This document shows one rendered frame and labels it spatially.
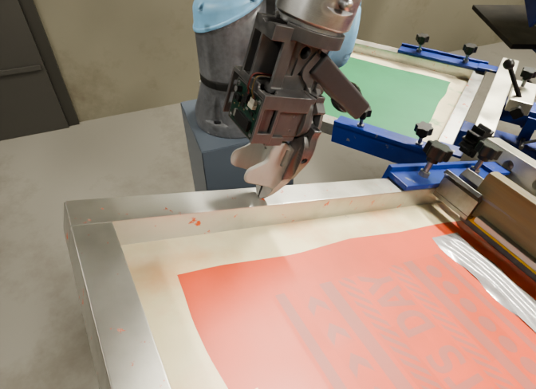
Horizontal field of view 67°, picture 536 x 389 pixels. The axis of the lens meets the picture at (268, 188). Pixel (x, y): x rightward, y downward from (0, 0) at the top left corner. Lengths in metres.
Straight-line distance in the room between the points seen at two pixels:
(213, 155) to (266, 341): 0.40
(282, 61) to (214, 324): 0.25
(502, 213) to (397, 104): 0.72
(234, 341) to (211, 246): 0.12
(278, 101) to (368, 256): 0.26
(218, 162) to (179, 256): 0.32
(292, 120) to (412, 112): 0.94
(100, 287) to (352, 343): 0.25
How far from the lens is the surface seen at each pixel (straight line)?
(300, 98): 0.41
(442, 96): 1.46
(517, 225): 0.71
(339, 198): 0.58
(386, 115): 1.30
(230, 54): 0.67
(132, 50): 3.01
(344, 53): 0.68
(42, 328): 2.09
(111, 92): 3.13
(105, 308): 0.35
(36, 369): 2.00
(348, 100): 0.47
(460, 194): 0.73
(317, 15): 0.38
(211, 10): 0.66
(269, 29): 0.39
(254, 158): 0.49
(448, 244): 0.68
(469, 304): 0.59
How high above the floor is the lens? 1.63
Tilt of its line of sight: 43 degrees down
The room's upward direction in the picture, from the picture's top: straight up
